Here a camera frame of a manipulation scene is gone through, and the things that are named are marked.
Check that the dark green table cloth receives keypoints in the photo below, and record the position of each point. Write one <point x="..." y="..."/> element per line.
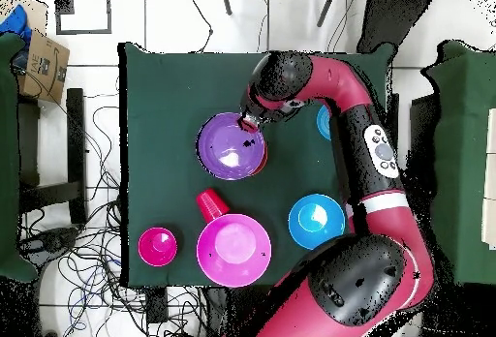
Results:
<point x="174" y="100"/>

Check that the small crimson bowl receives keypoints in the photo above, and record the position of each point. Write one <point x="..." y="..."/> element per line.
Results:
<point x="157" y="248"/>

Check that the green cloth covered table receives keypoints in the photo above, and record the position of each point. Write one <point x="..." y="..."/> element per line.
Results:
<point x="7" y="159"/>
<point x="465" y="139"/>

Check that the flat-bottomed blue bowl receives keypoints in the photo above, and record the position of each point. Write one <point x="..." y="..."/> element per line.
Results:
<point x="322" y="122"/>

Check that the black square floor frame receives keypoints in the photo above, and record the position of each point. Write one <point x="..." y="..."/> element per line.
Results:
<point x="109" y="11"/>

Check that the white box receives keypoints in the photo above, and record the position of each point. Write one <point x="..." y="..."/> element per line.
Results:
<point x="490" y="178"/>

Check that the red cup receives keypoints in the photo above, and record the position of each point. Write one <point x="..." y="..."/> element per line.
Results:
<point x="211" y="203"/>

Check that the person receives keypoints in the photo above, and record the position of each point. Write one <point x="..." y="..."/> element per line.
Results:
<point x="391" y="19"/>

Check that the large pink bowl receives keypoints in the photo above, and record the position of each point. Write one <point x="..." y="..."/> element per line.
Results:
<point x="232" y="250"/>

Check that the black tripod leg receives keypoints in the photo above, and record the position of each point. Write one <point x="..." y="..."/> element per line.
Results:
<point x="326" y="8"/>
<point x="226" y="3"/>

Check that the deep blue bowl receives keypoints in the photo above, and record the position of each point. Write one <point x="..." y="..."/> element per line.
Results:
<point x="316" y="220"/>

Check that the orange bowl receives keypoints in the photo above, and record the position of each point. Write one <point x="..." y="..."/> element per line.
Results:
<point x="264" y="160"/>

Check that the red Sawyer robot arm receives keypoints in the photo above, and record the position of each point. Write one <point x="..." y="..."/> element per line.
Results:
<point x="341" y="77"/>

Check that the wide purple bowl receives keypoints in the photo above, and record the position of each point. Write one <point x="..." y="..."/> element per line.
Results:
<point x="228" y="151"/>

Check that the grey black equipment base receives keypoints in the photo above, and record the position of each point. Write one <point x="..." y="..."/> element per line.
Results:
<point x="52" y="241"/>

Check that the cardboard box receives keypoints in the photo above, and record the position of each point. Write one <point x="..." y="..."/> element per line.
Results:
<point x="42" y="67"/>

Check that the black wooden bench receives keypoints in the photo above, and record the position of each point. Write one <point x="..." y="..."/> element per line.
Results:
<point x="75" y="155"/>

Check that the blue bag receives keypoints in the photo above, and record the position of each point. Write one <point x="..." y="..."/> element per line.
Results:
<point x="15" y="23"/>

